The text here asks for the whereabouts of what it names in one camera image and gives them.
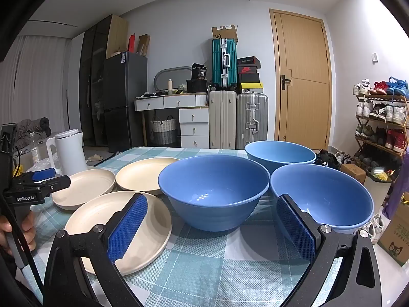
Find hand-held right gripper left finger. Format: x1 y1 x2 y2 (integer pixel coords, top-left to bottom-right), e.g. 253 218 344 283
43 193 149 307

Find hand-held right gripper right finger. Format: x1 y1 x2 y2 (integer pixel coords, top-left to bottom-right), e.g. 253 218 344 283
276 193 382 307

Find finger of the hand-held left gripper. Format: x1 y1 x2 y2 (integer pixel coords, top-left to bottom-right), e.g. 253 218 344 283
29 175 71 195
19 167 56 183

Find cream plate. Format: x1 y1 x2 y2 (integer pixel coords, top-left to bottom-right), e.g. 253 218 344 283
64 191 173 276
116 157 181 196
52 168 116 211

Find blue bowl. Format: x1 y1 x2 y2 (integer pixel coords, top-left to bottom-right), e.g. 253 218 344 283
244 140 317 175
269 164 375 235
158 154 271 232

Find person's left hand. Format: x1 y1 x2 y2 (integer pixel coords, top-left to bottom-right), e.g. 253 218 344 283
0 209 37 256

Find clear plastic bag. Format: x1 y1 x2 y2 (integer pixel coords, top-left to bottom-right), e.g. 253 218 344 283
27 158 61 175

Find clear plastic water bottle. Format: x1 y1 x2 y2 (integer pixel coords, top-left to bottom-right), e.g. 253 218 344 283
29 132 40 163

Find white electric kettle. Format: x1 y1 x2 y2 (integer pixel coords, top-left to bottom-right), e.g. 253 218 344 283
46 129 88 177

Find dark grey cloth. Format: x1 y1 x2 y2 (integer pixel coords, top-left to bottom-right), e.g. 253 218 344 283
16 117 52 149

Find scattered shoes and slippers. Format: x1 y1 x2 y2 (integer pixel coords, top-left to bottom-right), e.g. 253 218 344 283
315 149 385 245

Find small brown cardboard box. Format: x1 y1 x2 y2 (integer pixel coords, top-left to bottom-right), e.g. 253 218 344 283
340 163 366 184

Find white trash bin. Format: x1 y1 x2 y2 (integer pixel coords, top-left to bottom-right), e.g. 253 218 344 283
363 168 393 213

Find white curtain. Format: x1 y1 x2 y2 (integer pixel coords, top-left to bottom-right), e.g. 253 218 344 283
0 35 69 135

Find teal checked tablecloth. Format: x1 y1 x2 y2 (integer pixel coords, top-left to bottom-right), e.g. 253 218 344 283
30 146 344 307

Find woven laundry basket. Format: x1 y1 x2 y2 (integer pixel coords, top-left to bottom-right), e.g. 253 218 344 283
151 119 177 145

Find cat print cardboard box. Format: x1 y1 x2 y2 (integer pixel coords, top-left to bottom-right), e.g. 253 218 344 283
377 192 409 267

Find dark glass cabinet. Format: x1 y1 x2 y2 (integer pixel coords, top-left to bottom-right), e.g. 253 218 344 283
78 14 128 148

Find dark grey refrigerator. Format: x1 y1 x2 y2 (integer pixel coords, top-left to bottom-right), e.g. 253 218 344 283
103 51 148 153

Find purple bag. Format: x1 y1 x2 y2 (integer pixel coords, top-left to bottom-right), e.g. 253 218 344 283
382 147 409 220

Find silver suitcase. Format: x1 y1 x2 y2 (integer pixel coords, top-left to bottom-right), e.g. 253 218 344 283
236 93 269 150

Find wooden door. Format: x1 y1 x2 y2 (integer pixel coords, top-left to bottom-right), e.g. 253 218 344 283
269 8 333 151

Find beige suitcase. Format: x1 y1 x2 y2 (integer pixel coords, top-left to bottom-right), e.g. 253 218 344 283
208 90 237 150

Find white vanity desk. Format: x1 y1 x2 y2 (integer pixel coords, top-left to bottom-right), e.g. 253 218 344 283
134 93 210 149

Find yellow and black shoe box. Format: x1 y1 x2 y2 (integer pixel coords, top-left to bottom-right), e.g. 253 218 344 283
240 82 264 94

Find shoe rack with shoes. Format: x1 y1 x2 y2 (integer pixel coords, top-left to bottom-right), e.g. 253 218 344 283
352 77 409 173

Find oval grey mirror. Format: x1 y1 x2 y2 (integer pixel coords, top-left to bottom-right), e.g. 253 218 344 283
154 66 193 92

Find black storage bag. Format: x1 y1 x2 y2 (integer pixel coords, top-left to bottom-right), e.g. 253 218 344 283
186 79 208 93

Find wooden shoe rack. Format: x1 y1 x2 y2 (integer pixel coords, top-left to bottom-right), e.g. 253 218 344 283
355 94 409 167

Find brown flat carton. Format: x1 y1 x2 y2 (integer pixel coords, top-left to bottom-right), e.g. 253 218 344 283
137 34 151 57

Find black coffee bag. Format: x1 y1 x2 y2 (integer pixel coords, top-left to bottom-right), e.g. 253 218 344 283
191 63 208 81

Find teal suitcase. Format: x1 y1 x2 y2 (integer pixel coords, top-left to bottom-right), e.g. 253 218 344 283
212 38 238 91

